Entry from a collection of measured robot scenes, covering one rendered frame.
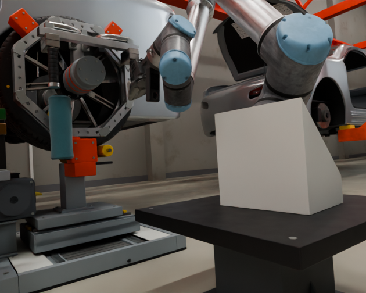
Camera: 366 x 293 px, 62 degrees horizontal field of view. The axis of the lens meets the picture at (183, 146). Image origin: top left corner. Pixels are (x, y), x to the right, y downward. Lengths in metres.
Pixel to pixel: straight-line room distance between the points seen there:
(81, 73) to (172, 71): 0.58
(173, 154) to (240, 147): 5.65
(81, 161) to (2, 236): 0.45
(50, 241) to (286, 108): 1.11
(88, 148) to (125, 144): 4.52
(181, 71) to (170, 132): 5.66
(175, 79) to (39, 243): 0.93
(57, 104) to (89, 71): 0.20
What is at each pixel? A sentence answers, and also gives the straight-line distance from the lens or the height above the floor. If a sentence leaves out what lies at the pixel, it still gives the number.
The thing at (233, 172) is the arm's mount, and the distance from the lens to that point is 0.93.
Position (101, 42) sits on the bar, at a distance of 1.40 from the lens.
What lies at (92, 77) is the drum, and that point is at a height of 0.82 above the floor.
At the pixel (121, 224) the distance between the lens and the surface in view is 1.59.
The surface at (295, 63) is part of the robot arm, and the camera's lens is 0.89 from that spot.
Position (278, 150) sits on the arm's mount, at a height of 0.46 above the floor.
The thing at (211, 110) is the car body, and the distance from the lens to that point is 4.19.
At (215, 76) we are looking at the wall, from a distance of 7.62.
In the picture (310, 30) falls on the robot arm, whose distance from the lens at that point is 0.92.
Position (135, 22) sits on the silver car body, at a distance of 2.31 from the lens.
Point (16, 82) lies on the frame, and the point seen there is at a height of 0.80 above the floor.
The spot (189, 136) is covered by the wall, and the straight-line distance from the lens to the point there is 6.81.
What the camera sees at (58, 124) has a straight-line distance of 1.32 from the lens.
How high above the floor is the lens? 0.46
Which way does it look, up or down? 2 degrees up
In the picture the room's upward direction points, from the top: 3 degrees counter-clockwise
